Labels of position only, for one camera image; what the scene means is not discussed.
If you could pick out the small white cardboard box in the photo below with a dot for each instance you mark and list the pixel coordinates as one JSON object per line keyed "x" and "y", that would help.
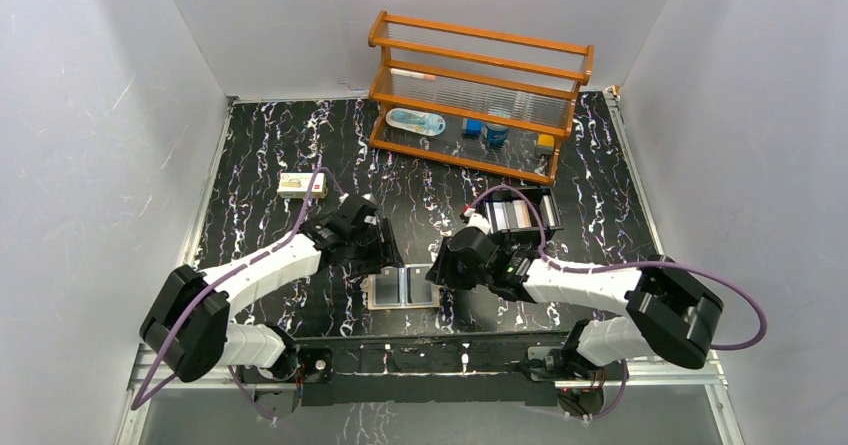
{"x": 298, "y": 185}

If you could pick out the beige card holder wallet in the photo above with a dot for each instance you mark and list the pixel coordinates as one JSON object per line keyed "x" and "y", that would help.
{"x": 369, "y": 281}

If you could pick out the blue white round jar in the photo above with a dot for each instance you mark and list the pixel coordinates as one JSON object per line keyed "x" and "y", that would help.
{"x": 494, "y": 135}

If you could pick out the blue small box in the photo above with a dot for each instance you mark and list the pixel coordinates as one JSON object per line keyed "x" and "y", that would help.
{"x": 471, "y": 128}

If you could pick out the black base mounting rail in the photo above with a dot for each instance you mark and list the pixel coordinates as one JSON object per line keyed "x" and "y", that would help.
{"x": 519, "y": 367}

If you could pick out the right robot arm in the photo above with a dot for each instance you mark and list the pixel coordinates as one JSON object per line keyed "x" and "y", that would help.
{"x": 657, "y": 308}

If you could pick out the yellow small object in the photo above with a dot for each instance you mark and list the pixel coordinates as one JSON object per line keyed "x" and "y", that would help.
{"x": 545, "y": 145}

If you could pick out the aluminium frame rail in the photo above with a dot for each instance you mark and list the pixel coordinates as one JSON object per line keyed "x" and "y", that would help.
{"x": 327, "y": 359}

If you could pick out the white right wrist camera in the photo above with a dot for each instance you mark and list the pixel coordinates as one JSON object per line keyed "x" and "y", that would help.
{"x": 476, "y": 220}

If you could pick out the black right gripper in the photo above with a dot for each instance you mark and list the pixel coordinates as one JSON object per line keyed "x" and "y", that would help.
{"x": 443, "y": 270}

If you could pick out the orange wooden shelf rack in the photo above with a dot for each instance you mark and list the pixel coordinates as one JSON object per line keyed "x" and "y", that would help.
{"x": 531, "y": 85}

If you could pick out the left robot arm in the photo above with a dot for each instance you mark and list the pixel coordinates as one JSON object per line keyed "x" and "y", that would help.
{"x": 191, "y": 323}

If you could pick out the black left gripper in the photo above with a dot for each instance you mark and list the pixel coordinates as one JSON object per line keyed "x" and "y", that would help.
{"x": 383, "y": 244}

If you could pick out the white pink marker pen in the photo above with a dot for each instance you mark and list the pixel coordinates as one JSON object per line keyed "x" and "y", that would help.
{"x": 411, "y": 74}

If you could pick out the stack of cards in box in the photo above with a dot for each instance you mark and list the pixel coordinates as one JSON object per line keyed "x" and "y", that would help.
{"x": 516, "y": 214}

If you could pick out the black card box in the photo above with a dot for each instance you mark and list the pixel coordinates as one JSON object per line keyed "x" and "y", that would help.
{"x": 529, "y": 236}

